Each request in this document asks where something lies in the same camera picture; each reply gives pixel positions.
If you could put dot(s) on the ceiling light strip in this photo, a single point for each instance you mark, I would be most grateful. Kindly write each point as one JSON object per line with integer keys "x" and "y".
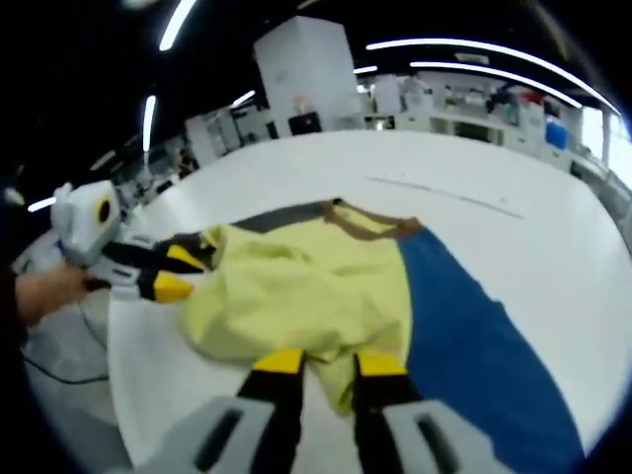
{"x": 494, "y": 71}
{"x": 175, "y": 24}
{"x": 365, "y": 69}
{"x": 494, "y": 51}
{"x": 42, "y": 204}
{"x": 149, "y": 123}
{"x": 243, "y": 98}

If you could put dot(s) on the white shelf counter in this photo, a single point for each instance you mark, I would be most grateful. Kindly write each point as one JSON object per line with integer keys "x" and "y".
{"x": 469, "y": 123}

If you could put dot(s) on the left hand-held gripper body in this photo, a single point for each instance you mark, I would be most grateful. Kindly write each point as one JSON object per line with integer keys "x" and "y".
{"x": 81, "y": 222}

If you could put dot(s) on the yellow and blue garment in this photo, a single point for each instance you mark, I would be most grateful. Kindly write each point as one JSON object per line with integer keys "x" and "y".
{"x": 296, "y": 306}

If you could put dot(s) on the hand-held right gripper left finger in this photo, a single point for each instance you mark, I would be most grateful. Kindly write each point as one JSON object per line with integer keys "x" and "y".
{"x": 266, "y": 419}

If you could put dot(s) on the blue container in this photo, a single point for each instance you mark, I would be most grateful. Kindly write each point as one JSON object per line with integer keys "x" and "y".
{"x": 555, "y": 135}

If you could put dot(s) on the black box at pillar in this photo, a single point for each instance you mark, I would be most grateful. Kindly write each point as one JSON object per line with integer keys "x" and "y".
{"x": 304, "y": 124}

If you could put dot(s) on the white cabinet unit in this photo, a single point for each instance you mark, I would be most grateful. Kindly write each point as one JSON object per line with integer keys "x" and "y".
{"x": 212, "y": 135}

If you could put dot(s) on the person's left hand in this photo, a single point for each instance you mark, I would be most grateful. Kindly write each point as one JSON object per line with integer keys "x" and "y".
{"x": 49, "y": 293}

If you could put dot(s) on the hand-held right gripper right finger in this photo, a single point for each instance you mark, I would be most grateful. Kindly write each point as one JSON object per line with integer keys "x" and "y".
{"x": 385, "y": 415}

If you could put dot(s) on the large white square pillar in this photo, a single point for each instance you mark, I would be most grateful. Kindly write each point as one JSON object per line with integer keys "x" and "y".
{"x": 306, "y": 69}

